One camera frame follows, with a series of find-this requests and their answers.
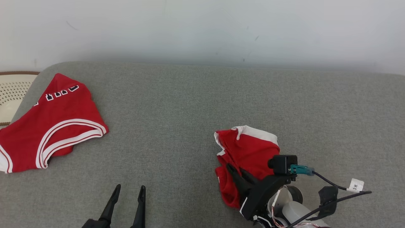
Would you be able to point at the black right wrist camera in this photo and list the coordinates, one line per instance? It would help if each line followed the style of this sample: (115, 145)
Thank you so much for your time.
(283, 164)

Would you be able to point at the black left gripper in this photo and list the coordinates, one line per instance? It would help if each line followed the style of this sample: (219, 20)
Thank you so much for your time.
(95, 224)

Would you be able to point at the teal right camera connector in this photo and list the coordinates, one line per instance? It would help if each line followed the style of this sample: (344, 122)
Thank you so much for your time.
(300, 170)

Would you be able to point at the cream perforated laundry basket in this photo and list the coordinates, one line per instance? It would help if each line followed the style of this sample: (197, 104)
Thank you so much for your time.
(14, 91)

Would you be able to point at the red basketball shorts white hem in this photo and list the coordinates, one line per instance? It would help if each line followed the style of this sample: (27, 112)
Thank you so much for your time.
(250, 152)

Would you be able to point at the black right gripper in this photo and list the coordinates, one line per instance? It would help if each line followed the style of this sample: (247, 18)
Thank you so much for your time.
(259, 199)

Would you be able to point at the red basketball jersey white sleeves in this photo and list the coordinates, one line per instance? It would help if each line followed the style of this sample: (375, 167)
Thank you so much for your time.
(57, 120)

